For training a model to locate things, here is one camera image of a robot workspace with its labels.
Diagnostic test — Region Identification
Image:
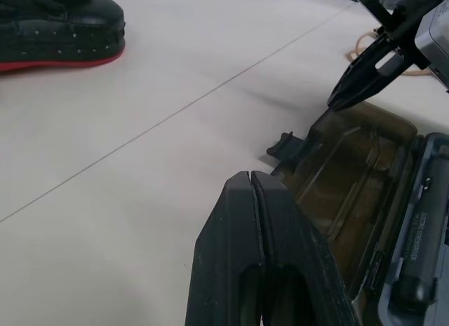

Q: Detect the screwdriver bit case translucent lid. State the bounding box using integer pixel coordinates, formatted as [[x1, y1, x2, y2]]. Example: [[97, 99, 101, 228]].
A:
[[259, 100, 449, 326]]

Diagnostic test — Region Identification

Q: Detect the black shoe with red sole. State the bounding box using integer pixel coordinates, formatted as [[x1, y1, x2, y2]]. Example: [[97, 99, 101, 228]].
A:
[[0, 0, 127, 73]]

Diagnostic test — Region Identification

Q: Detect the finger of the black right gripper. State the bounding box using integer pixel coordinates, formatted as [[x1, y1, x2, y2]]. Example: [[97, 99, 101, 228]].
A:
[[326, 34, 400, 109], [332, 55, 414, 112]]

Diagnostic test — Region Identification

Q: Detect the dark grey electric screwdriver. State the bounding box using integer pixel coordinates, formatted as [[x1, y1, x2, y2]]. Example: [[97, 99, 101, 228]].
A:
[[398, 157, 449, 310]]

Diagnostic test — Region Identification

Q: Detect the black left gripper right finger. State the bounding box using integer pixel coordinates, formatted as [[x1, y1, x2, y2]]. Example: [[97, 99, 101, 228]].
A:
[[250, 170, 362, 326]]

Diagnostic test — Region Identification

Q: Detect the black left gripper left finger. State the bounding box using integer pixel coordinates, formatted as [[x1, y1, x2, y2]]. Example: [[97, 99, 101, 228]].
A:
[[185, 170, 262, 326]]

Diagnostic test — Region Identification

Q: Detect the tan rubber band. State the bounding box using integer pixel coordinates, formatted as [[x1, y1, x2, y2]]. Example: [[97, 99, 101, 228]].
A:
[[345, 30, 438, 77]]

